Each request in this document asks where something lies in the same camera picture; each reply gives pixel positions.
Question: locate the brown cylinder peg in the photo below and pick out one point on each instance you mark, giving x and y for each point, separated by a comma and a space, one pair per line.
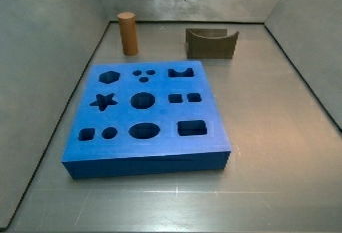
126, 26

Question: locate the blue foam shape board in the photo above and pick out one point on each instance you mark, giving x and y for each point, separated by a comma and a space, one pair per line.
147, 120

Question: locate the dark grey curved block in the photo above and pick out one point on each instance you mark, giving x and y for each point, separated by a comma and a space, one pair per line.
209, 43

